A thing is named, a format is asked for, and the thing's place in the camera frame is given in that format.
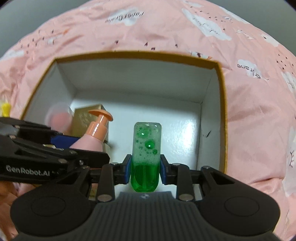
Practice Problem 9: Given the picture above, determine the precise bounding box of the clear case pink sponge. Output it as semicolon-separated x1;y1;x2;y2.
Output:
45;102;73;134

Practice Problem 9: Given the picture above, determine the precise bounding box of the pink bottle orange pump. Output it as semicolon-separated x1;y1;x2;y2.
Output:
70;109;113;152

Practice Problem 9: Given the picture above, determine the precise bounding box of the green liquid clear bottle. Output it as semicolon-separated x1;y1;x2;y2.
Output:
130;122;162;192

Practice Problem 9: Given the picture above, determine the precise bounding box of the gold square jewellery box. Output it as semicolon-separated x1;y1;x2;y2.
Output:
71;104;107;142

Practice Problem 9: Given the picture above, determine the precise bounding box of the yellow cap white bottle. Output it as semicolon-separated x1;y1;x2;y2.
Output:
1;103;11;118

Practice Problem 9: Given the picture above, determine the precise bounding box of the orange cardboard box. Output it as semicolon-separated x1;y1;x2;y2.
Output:
19;51;228;202

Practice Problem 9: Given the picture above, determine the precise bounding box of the pink printed bed duvet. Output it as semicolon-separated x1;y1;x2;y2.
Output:
1;1;295;240

